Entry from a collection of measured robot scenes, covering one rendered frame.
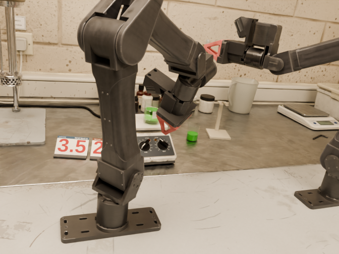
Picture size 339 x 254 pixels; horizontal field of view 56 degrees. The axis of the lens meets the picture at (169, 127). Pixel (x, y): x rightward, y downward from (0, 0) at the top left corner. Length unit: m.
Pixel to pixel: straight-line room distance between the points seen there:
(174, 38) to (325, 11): 1.40
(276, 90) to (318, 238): 1.11
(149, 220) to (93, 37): 0.39
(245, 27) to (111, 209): 0.62
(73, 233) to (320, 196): 0.64
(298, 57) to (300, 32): 0.96
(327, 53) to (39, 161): 0.80
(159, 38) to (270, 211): 0.50
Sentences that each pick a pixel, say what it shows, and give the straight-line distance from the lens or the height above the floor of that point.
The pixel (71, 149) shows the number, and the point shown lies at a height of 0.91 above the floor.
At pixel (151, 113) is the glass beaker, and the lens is 0.95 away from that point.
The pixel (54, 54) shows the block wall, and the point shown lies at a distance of 1.41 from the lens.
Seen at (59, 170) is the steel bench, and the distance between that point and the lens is 0.89.
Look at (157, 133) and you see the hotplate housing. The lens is 0.97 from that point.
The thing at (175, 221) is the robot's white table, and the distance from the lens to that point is 0.72.
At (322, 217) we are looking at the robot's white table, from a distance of 0.89.
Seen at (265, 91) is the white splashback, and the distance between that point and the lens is 1.75.
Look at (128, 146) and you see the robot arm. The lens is 0.58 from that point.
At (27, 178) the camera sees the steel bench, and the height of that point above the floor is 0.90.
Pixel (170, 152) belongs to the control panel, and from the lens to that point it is 0.93.
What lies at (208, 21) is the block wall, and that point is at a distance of 1.55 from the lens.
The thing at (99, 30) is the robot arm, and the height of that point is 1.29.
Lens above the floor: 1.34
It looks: 21 degrees down
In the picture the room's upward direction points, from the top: 8 degrees clockwise
